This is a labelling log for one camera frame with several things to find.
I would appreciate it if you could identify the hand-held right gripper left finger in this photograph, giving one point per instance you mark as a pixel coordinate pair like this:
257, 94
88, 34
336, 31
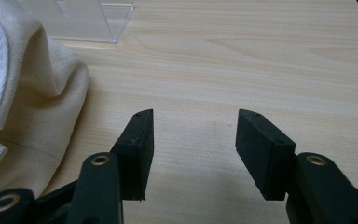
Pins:
136, 149

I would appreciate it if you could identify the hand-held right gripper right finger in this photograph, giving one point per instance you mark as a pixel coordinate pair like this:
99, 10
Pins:
262, 149

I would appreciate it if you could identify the cream canvas cap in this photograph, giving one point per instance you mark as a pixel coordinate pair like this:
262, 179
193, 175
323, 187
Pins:
40, 118

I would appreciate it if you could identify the clear acrylic stand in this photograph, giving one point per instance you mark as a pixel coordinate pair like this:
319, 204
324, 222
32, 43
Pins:
84, 18

